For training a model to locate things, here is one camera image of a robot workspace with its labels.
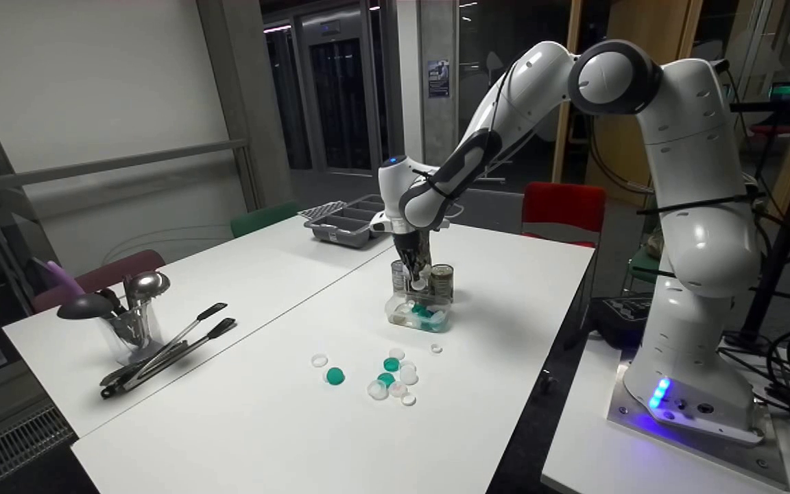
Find glass jar with label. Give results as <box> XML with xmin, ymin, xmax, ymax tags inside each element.
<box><xmin>389</xmin><ymin>260</ymin><xmax>407</xmax><ymax>297</ymax></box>

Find tin can with label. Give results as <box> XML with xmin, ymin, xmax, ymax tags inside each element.
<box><xmin>431</xmin><ymin>264</ymin><xmax>455</xmax><ymax>306</ymax></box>

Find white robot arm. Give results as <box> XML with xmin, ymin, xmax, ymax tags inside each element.
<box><xmin>378</xmin><ymin>39</ymin><xmax>766</xmax><ymax>447</ymax></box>

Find grey cutlery tray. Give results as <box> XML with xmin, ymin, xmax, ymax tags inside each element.
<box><xmin>301</xmin><ymin>196</ymin><xmax>383</xmax><ymax>249</ymax></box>

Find black metal tongs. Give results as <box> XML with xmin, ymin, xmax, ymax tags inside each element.
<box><xmin>102</xmin><ymin>319</ymin><xmax>235</xmax><ymax>398</ymax></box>

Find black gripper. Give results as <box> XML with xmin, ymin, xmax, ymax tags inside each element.
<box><xmin>391</xmin><ymin>232</ymin><xmax>431</xmax><ymax>292</ymax></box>

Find clear disc far left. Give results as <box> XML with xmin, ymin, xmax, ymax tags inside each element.
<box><xmin>309</xmin><ymin>354</ymin><xmax>328</xmax><ymax>367</ymax></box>

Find green disc left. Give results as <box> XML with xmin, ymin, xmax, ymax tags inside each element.
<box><xmin>326</xmin><ymin>367</ymin><xmax>345</xmax><ymax>387</ymax></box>

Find far green chair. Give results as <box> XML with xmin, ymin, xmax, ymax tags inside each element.
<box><xmin>230</xmin><ymin>203</ymin><xmax>298</xmax><ymax>238</ymax></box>

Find maroon chair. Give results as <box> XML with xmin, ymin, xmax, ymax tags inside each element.
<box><xmin>32</xmin><ymin>249</ymin><xmax>165</xmax><ymax>310</ymax></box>

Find green disc near lunchbox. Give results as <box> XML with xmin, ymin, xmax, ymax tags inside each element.
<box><xmin>383</xmin><ymin>356</ymin><xmax>401</xmax><ymax>373</ymax></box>

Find red chair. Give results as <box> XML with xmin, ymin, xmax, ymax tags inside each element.
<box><xmin>522</xmin><ymin>182</ymin><xmax>607</xmax><ymax>247</ymax></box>

